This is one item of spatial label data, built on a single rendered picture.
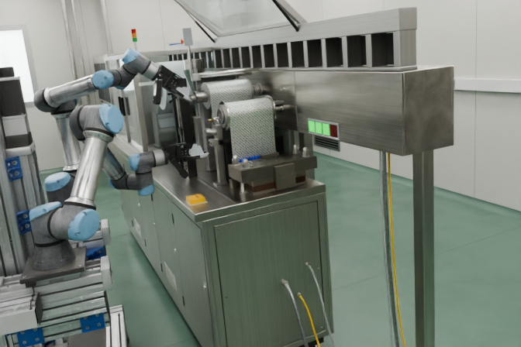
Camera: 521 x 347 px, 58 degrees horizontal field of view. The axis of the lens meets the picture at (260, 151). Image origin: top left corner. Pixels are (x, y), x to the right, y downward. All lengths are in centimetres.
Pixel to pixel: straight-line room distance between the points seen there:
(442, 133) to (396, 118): 21
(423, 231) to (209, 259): 90
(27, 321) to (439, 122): 163
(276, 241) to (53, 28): 601
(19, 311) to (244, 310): 95
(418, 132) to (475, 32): 284
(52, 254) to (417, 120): 143
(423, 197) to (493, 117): 259
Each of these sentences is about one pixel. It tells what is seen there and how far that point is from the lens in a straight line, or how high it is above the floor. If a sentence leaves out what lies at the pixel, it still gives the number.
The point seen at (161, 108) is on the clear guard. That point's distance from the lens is 325.
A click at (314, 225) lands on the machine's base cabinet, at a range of 232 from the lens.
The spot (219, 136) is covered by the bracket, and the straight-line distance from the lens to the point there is 235.
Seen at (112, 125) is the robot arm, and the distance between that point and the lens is 193.
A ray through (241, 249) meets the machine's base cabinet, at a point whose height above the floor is 68.
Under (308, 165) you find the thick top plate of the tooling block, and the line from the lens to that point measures 229.
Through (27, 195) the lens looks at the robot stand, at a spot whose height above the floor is 105.
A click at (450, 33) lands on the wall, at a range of 474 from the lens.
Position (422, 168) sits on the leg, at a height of 105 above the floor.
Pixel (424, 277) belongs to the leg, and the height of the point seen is 59.
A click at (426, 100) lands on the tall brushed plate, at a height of 133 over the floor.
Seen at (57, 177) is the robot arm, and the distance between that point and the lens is 244.
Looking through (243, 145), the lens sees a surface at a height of 110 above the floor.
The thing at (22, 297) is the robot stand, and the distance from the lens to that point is 203.
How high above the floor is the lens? 156
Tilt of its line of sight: 12 degrees down
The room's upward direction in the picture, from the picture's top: 5 degrees counter-clockwise
